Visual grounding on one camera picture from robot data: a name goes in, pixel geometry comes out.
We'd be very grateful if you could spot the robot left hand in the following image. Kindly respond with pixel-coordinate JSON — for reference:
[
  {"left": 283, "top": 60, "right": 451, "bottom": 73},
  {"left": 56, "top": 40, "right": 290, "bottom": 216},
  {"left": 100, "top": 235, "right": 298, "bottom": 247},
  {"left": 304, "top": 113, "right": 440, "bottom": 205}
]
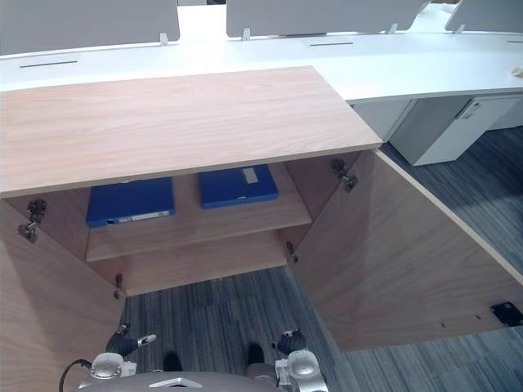
[{"left": 105, "top": 323, "right": 158, "bottom": 355}]

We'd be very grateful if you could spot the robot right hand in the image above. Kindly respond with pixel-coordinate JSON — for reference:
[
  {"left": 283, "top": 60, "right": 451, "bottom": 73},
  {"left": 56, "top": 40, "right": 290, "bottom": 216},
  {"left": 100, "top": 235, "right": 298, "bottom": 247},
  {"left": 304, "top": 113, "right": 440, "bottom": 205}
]
[{"left": 272, "top": 327, "right": 306, "bottom": 353}]

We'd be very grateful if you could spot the wooden cabinet door plain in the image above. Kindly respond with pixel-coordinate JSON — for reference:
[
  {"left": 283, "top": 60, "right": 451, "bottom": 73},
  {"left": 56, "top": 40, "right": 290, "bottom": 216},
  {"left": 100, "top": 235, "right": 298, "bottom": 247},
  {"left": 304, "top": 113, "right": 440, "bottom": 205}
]
[{"left": 0, "top": 198, "right": 127, "bottom": 392}]

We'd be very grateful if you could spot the wooden cabinet shelf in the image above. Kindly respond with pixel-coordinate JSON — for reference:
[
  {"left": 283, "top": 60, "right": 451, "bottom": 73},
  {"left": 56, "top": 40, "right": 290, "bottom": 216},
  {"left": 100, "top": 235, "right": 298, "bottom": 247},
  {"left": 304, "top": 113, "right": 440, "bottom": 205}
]
[{"left": 84, "top": 162, "right": 313, "bottom": 263}]

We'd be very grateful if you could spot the wooden cabinet door with lock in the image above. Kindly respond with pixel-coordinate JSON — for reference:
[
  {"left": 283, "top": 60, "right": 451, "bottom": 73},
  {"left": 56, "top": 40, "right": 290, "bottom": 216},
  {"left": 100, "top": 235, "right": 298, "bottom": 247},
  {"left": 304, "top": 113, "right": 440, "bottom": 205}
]
[{"left": 292, "top": 149, "right": 523, "bottom": 352}]

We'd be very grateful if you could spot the blue folder with spine label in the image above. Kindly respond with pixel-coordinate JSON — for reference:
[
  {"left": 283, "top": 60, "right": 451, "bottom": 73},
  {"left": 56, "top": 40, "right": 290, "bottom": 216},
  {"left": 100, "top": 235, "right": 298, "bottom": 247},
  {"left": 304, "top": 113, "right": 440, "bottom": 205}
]
[{"left": 85, "top": 176, "right": 177, "bottom": 229}]

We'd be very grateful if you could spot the blue folder with grey label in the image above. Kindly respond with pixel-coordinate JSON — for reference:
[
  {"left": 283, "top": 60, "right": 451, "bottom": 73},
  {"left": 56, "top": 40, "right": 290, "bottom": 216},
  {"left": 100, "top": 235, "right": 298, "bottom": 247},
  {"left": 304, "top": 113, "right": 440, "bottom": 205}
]
[{"left": 197, "top": 164, "right": 280, "bottom": 211}]

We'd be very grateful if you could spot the black door lock plate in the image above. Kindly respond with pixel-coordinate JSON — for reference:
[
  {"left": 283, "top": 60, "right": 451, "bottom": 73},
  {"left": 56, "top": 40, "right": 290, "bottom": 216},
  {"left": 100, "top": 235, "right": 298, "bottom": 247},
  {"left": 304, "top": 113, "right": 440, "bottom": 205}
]
[{"left": 489, "top": 301, "right": 523, "bottom": 327}]

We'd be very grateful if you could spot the wooden office cabinet body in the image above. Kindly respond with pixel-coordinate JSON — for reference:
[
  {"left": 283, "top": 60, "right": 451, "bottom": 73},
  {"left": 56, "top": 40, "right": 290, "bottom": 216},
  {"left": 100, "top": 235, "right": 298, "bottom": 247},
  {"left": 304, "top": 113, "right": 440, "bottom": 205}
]
[{"left": 0, "top": 65, "right": 384, "bottom": 298}]

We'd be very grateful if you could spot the dark robot right foot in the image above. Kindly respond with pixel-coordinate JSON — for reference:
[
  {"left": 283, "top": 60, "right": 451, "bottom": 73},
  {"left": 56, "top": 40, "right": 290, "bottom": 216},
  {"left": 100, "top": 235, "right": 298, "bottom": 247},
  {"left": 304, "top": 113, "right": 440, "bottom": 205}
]
[{"left": 245, "top": 342, "right": 266, "bottom": 367}]

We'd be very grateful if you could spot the silver robot torso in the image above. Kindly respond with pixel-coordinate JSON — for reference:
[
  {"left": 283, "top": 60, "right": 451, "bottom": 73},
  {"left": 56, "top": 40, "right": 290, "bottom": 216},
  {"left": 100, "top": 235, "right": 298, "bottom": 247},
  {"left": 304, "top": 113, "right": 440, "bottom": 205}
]
[{"left": 76, "top": 368, "right": 279, "bottom": 392}]

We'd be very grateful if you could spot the grey desk partition screen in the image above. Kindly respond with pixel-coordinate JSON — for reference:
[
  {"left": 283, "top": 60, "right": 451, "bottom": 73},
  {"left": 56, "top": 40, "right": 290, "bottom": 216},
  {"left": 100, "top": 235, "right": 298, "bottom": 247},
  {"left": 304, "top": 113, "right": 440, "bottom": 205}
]
[
  {"left": 0, "top": 0, "right": 181, "bottom": 56},
  {"left": 445, "top": 0, "right": 523, "bottom": 34},
  {"left": 226, "top": 0, "right": 432, "bottom": 39}
]

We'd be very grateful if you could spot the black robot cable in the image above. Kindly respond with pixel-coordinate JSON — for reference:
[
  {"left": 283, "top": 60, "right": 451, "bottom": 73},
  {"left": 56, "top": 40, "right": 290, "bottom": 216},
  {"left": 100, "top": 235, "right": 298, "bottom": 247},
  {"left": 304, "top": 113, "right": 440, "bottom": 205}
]
[{"left": 58, "top": 359, "right": 93, "bottom": 392}]

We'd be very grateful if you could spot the white pedestal cabinet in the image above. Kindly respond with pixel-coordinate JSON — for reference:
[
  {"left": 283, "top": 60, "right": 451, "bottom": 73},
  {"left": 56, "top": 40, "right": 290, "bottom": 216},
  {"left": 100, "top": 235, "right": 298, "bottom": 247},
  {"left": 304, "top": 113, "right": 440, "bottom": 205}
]
[{"left": 387, "top": 96, "right": 523, "bottom": 167}]

